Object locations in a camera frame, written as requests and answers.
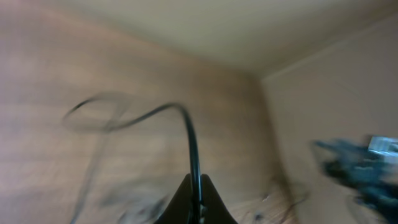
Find black cable bundle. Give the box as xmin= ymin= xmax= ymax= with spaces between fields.
xmin=62 ymin=96 xmax=203 ymax=224

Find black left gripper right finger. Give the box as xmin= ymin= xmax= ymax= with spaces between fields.
xmin=201 ymin=174 xmax=238 ymax=224

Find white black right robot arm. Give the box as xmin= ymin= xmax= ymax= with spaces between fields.
xmin=310 ymin=136 xmax=397 ymax=223

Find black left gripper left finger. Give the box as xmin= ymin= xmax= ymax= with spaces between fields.
xmin=154 ymin=174 xmax=192 ymax=224

